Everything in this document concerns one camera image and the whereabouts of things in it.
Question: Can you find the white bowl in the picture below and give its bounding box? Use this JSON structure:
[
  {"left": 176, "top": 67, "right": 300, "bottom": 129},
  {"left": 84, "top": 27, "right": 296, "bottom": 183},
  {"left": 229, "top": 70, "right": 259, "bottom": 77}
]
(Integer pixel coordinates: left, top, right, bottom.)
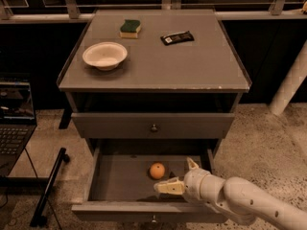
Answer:
[{"left": 83, "top": 42, "right": 128, "bottom": 71}]

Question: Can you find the middle drawer knob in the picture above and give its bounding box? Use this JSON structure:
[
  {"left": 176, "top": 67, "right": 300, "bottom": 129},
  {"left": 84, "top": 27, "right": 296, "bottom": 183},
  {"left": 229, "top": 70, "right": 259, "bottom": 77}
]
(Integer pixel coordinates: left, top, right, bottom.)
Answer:
[{"left": 148, "top": 217, "right": 159, "bottom": 230}]

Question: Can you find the open middle drawer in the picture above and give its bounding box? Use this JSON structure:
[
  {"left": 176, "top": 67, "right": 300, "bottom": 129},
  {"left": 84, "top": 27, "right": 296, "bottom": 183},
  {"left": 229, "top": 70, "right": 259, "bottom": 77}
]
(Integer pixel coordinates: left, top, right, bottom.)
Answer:
[{"left": 72, "top": 150, "right": 226, "bottom": 223}]

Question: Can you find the green yellow sponge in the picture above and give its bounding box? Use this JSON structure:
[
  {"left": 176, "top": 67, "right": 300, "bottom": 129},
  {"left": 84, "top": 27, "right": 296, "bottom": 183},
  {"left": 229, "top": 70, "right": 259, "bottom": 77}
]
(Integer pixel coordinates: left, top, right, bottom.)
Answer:
[{"left": 120, "top": 19, "right": 141, "bottom": 38}]

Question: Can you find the metal railing frame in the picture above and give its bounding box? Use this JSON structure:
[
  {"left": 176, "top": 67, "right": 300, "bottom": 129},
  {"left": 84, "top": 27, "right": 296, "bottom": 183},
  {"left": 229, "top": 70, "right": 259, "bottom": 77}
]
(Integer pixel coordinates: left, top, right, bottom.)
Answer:
[{"left": 0, "top": 0, "right": 307, "bottom": 23}]

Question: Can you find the black laptop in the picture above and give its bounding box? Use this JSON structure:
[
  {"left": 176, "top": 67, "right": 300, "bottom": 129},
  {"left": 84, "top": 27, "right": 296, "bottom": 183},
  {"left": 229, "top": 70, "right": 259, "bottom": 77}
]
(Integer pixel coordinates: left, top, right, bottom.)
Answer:
[{"left": 0, "top": 73, "right": 36, "bottom": 177}]

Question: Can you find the orange fruit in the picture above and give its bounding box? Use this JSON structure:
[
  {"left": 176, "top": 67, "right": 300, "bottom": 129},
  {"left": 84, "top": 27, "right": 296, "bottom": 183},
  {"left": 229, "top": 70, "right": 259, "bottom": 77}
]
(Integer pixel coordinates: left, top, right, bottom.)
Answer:
[{"left": 149, "top": 163, "right": 165, "bottom": 180}]

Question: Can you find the black snack bar wrapper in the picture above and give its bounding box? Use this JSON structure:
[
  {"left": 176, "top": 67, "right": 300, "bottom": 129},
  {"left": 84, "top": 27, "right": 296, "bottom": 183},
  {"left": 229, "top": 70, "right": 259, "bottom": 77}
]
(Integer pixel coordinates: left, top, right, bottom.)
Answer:
[{"left": 160, "top": 31, "right": 194, "bottom": 46}]

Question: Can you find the grey drawer cabinet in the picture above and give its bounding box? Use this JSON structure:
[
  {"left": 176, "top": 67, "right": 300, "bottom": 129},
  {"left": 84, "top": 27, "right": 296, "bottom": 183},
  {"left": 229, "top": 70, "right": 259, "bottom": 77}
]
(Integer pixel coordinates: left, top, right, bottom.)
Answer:
[{"left": 57, "top": 9, "right": 252, "bottom": 230}]

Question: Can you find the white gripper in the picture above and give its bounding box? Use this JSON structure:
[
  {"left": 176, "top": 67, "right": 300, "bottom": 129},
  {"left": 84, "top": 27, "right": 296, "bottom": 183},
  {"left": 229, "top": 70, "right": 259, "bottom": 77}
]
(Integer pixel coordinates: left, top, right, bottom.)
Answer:
[{"left": 153, "top": 157, "right": 225, "bottom": 205}]

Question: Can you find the black table leg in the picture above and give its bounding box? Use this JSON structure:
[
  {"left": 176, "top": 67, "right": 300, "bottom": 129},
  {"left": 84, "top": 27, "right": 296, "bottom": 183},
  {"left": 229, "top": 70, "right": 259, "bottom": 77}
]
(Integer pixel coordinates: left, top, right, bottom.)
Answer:
[{"left": 30, "top": 148, "right": 70, "bottom": 227}]

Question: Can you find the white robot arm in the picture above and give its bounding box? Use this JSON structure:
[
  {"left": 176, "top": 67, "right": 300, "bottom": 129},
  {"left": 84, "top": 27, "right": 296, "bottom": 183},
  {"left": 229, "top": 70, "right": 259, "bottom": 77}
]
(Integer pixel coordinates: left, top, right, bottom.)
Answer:
[{"left": 153, "top": 157, "right": 307, "bottom": 230}]

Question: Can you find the top drawer knob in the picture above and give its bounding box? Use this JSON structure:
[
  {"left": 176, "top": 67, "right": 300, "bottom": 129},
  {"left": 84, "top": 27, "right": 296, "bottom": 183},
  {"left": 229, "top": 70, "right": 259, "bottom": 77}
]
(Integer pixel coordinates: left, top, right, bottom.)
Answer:
[{"left": 151, "top": 124, "right": 158, "bottom": 132}]

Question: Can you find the drawer knob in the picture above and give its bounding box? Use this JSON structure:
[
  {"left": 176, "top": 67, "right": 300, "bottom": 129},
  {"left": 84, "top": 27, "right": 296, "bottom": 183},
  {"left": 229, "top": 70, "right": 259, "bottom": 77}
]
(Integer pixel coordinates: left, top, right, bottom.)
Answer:
[
  {"left": 148, "top": 217, "right": 159, "bottom": 230},
  {"left": 151, "top": 124, "right": 158, "bottom": 132}
]

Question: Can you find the closed top drawer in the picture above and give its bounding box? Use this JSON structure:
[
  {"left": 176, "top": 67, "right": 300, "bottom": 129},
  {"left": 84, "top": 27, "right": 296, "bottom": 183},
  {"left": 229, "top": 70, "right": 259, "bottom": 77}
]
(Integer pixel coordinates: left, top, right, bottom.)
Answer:
[{"left": 72, "top": 113, "right": 234, "bottom": 139}]

